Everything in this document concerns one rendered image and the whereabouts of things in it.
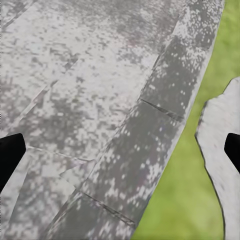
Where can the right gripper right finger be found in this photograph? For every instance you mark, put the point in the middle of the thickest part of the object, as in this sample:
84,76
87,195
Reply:
232,149

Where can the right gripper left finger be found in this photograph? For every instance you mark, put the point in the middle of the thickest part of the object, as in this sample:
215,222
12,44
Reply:
12,149

